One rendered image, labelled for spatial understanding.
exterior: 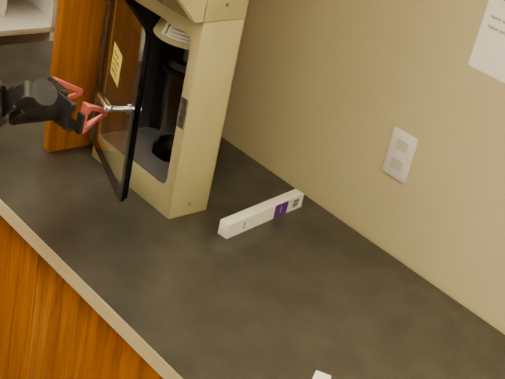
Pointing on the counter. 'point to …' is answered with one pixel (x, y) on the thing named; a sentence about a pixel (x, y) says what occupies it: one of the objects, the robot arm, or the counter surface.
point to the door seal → (139, 113)
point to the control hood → (188, 8)
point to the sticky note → (116, 64)
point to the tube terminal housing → (196, 108)
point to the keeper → (182, 113)
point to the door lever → (111, 104)
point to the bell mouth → (171, 34)
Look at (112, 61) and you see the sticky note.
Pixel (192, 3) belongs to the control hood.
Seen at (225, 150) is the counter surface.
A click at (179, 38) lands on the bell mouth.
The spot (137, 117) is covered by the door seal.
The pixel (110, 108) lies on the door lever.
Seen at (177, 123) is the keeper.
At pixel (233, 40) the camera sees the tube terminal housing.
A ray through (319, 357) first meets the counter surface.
